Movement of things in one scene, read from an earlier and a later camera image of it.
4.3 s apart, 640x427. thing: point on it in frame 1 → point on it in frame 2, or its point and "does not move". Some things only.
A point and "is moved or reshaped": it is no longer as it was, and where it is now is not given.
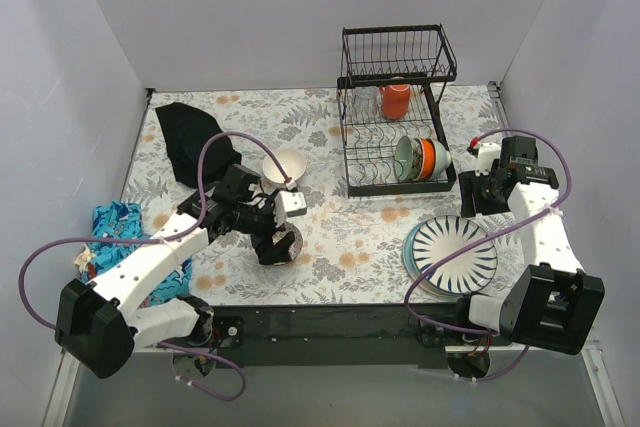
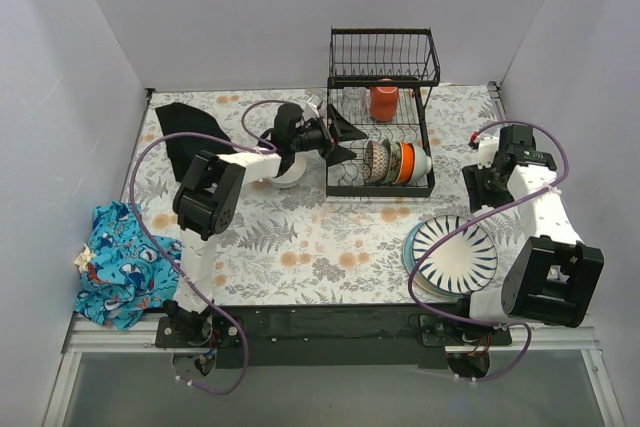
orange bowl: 428,159 → 407,162
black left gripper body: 273,240 → 327,134
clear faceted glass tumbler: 363,103 does not move
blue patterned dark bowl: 287,244 → 377,157
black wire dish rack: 390,113 is moved or reshaped
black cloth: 185,129 does not move
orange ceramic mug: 395,101 → 383,103
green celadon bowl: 403,158 is moved or reshaped
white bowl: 442,158 → 423,164
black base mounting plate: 391,335 does not move
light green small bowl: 417,159 → 397,162
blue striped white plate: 467,273 does not move
